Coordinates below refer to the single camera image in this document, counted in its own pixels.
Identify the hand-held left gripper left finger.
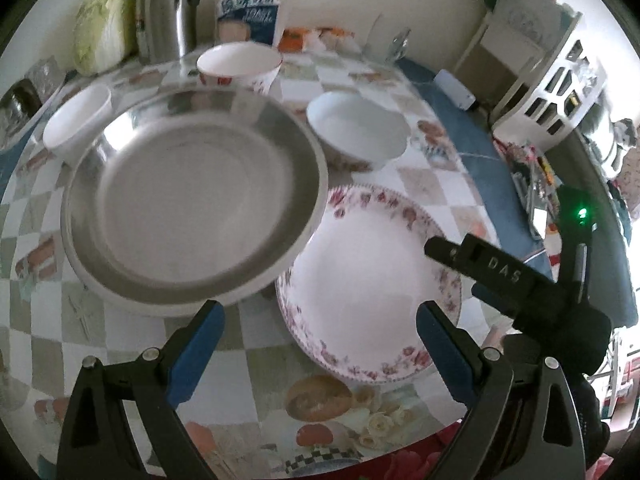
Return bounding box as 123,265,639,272
56,300,226,480

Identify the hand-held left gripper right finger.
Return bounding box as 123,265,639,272
416,300,587,480

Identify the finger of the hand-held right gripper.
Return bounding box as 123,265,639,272
424,234,553,306
471,282,526,322

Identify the pink floral rimmed plate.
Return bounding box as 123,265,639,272
275,185,463,385

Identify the large stainless steel plate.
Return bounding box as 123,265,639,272
60,84,329,317

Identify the scalloped white bowl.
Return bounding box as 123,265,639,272
306,91,410,173

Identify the plain white bowl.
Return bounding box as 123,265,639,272
42,84,113,166

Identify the red patterned white bowl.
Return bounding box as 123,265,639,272
196,42,284,95

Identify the person's right forearm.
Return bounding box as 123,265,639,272
575,375,613,467

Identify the checkered printed tablecloth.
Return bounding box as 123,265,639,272
0,45,501,467

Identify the pile of assorted small items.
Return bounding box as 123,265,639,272
507,142,563,241

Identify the red floral cloth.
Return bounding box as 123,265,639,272
370,420,471,480

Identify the blue cloth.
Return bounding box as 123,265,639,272
400,57,640,326

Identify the white power adapter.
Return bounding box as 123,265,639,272
434,69,476,111

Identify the white cutout storage rack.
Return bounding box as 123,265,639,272
492,10,608,151

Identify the white wooden chair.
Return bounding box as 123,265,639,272
452,0,583,107

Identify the clear glass cup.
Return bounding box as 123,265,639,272
367,15,413,63

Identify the orange snack packet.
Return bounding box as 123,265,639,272
320,26,357,52
280,27,313,52

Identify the dark glass container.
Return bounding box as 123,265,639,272
0,80,43,137

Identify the clear glass container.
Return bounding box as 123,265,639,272
22,57,66,95

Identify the stainless steel thermos jug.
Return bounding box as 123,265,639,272
135,0,205,65

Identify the napa cabbage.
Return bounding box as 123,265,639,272
72,0,138,77

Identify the bagged toast bread loaf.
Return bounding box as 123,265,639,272
216,0,286,48

